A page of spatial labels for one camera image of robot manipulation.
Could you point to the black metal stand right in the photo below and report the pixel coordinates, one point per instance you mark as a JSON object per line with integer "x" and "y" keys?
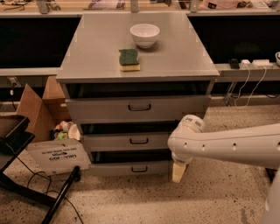
{"x": 271, "y": 174}

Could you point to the grey top drawer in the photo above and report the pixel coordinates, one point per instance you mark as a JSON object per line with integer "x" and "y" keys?
{"x": 136, "y": 109}

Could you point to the black metal stand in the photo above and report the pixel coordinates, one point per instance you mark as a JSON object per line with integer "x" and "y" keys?
{"x": 14, "y": 138}
{"x": 271, "y": 174}

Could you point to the white power strip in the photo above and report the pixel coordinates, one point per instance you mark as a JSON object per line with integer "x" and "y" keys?
{"x": 257, "y": 63}

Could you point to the black power adapter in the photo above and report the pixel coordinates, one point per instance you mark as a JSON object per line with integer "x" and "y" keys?
{"x": 234, "y": 64}

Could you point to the grey bottom drawer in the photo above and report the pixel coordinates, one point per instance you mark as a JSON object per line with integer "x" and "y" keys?
{"x": 132, "y": 168}

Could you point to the white robot base body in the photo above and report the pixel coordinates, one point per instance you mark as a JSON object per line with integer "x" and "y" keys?
{"x": 271, "y": 212}

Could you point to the black metal stand left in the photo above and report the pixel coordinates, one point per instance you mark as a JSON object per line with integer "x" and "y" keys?
{"x": 14, "y": 138}

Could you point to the open cardboard box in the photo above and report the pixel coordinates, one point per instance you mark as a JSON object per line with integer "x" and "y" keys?
{"x": 44, "y": 113}

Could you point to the grey drawer cabinet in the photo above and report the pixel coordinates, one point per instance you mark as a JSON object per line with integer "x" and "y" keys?
{"x": 177, "y": 64}

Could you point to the grey middle drawer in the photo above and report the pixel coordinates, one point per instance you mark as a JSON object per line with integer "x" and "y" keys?
{"x": 126, "y": 142}

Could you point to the colourful items in box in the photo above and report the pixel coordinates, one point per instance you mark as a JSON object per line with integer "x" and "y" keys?
{"x": 65, "y": 130}

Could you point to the white ceramic bowl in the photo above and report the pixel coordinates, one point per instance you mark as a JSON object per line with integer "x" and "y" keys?
{"x": 144, "y": 35}

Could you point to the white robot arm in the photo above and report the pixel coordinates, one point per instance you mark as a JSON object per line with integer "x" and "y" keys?
{"x": 259, "y": 146}

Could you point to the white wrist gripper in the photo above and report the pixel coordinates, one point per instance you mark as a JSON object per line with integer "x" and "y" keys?
{"x": 182, "y": 157}

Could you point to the grey drawer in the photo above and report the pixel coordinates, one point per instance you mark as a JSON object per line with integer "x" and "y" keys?
{"x": 132, "y": 168}
{"x": 126, "y": 142}
{"x": 136, "y": 109}

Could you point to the green yellow sponge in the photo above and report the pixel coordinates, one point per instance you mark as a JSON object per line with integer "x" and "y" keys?
{"x": 128, "y": 60}

